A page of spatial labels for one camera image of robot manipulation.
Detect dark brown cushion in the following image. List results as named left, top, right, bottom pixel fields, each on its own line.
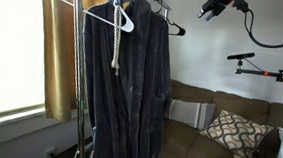
left=251, top=126, right=283, bottom=158

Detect black bar camera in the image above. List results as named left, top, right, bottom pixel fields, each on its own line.
left=226, top=50, right=256, bottom=63

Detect chrome clothes rack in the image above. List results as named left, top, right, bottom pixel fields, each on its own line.
left=60, top=0, right=172, bottom=158

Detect silver metal tongs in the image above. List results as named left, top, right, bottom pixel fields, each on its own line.
left=154, top=0, right=189, bottom=38

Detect wave patterned cream pillow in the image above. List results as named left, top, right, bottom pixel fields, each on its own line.
left=197, top=107, right=275, bottom=158

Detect white window sill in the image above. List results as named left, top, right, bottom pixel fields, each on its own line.
left=0, top=102, right=90, bottom=140

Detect white plastic hanger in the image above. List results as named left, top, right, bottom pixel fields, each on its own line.
left=50, top=0, right=137, bottom=33

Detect white window blind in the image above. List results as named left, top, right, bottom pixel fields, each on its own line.
left=0, top=0, right=54, bottom=124

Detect white twisted rope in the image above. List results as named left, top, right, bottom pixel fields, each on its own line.
left=109, top=4, right=126, bottom=76

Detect dark navy plush robe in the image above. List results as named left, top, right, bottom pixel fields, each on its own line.
left=74, top=0, right=179, bottom=158

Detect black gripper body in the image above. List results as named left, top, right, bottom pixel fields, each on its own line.
left=200, top=0, right=237, bottom=15

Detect white wall outlet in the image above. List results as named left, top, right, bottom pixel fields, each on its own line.
left=44, top=144, right=58, bottom=158

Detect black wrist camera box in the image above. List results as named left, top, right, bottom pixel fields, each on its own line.
left=231, top=0, right=250, bottom=12

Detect grey striped pillow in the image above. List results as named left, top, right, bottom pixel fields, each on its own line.
left=166, top=98, right=217, bottom=131

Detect tan wooden tray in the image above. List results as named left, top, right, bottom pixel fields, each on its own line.
left=32, top=0, right=138, bottom=127

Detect brown fabric sofa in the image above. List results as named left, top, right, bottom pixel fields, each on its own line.
left=155, top=77, right=283, bottom=158

